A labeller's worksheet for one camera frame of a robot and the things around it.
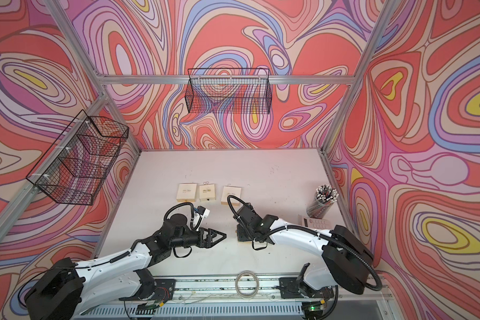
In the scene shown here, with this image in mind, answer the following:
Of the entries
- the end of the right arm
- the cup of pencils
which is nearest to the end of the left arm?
the end of the right arm

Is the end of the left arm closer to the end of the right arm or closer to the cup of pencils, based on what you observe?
the end of the right arm

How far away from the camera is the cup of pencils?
0.80 metres
